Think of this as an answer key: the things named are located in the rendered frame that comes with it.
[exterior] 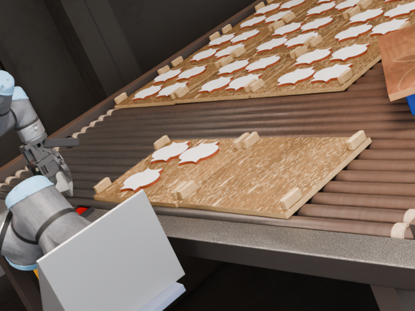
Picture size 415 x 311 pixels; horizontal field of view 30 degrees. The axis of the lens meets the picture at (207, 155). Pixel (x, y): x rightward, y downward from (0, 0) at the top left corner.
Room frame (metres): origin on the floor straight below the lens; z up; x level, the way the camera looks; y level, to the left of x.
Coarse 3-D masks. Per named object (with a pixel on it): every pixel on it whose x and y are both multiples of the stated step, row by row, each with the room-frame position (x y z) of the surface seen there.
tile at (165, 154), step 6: (174, 144) 2.35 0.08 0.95; (180, 144) 2.32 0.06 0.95; (186, 144) 2.30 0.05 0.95; (162, 150) 2.35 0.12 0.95; (168, 150) 2.32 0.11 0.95; (174, 150) 2.30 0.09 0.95; (180, 150) 2.27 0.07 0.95; (186, 150) 2.26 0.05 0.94; (156, 156) 2.31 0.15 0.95; (162, 156) 2.29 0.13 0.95; (168, 156) 2.27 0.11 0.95; (174, 156) 2.25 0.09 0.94; (156, 162) 2.29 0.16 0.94
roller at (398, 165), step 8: (64, 160) 2.82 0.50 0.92; (72, 160) 2.77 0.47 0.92; (80, 160) 2.73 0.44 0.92; (88, 160) 2.68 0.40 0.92; (96, 160) 2.64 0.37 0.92; (104, 160) 2.60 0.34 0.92; (112, 160) 2.56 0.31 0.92; (120, 160) 2.52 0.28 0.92; (128, 160) 2.48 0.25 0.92; (136, 160) 2.45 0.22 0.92; (352, 160) 1.73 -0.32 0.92; (360, 160) 1.71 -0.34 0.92; (368, 160) 1.69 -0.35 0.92; (376, 160) 1.67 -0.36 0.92; (384, 160) 1.65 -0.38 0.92; (392, 160) 1.63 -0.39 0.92; (400, 160) 1.62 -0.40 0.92; (408, 160) 1.60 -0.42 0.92; (344, 168) 1.73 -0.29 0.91; (352, 168) 1.71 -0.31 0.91; (360, 168) 1.69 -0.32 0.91; (368, 168) 1.67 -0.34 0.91; (376, 168) 1.65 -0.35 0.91; (384, 168) 1.63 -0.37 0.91; (392, 168) 1.61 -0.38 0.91; (400, 168) 1.60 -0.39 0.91; (408, 168) 1.58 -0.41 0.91
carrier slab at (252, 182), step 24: (264, 144) 2.04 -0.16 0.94; (288, 144) 1.96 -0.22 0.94; (312, 144) 1.89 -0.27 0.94; (336, 144) 1.82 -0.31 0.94; (360, 144) 1.76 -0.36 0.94; (240, 168) 1.95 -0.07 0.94; (264, 168) 1.87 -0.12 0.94; (288, 168) 1.81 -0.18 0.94; (312, 168) 1.75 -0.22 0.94; (336, 168) 1.69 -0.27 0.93; (216, 192) 1.86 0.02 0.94; (240, 192) 1.80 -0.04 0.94; (264, 192) 1.74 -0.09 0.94; (312, 192) 1.64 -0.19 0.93; (264, 216) 1.64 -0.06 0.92; (288, 216) 1.58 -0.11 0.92
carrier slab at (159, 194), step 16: (192, 144) 2.31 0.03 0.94; (224, 144) 2.18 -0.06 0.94; (144, 160) 2.36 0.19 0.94; (176, 160) 2.23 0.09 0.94; (208, 160) 2.11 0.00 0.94; (224, 160) 2.05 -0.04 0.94; (128, 176) 2.28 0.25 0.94; (176, 176) 2.10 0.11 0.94; (192, 176) 2.04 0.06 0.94; (208, 176) 2.00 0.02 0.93; (112, 192) 2.21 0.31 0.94; (128, 192) 2.15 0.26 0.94; (160, 192) 2.04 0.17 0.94
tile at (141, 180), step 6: (138, 174) 2.23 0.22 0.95; (144, 174) 2.20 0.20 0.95; (150, 174) 2.18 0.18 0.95; (156, 174) 2.16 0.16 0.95; (126, 180) 2.22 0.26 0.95; (132, 180) 2.20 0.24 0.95; (138, 180) 2.17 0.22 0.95; (144, 180) 2.15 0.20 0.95; (150, 180) 2.13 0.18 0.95; (156, 180) 2.12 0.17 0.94; (126, 186) 2.17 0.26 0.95; (132, 186) 2.15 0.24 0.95; (138, 186) 2.13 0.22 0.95; (144, 186) 2.12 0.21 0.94
